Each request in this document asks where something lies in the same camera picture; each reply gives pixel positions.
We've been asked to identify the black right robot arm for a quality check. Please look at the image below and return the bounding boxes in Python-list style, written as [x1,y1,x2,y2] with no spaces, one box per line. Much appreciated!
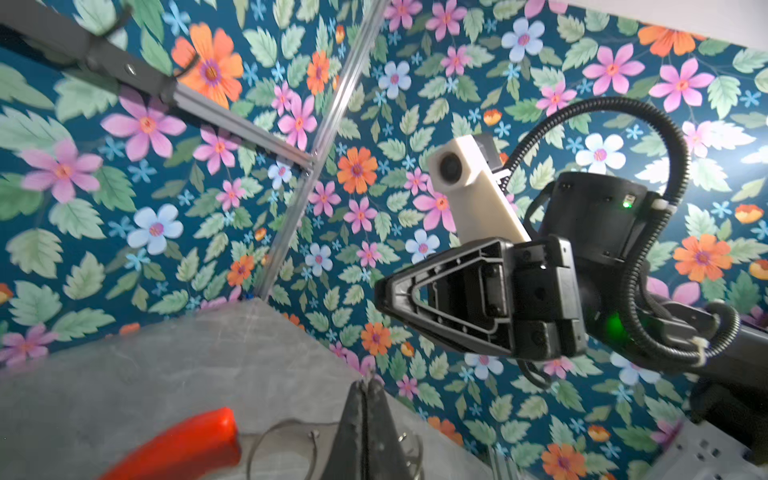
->
[375,172,767,464]

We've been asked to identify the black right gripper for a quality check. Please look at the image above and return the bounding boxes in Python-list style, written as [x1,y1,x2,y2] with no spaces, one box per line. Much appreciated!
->
[374,236,587,360]

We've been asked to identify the black hook rail on frame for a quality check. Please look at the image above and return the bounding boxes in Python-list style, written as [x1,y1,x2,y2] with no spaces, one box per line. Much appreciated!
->
[1,1,199,107]

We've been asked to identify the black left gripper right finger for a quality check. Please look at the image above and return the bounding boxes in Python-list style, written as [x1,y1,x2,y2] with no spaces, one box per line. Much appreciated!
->
[365,380,411,480]

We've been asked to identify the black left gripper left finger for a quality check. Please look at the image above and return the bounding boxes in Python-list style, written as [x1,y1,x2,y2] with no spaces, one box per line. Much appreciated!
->
[321,380,367,480]

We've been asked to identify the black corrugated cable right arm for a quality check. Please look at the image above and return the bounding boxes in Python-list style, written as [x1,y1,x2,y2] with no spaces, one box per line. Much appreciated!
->
[500,97,742,368]

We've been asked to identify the aluminium frame horizontal rear bar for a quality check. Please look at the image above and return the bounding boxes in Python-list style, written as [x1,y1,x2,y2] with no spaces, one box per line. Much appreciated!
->
[171,83,312,171]

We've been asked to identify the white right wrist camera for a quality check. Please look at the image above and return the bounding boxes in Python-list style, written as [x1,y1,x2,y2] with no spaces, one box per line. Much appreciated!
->
[427,134,531,244]

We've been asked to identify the aluminium frame post right rear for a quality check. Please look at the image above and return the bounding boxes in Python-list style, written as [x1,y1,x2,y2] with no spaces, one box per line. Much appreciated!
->
[254,1,388,302]

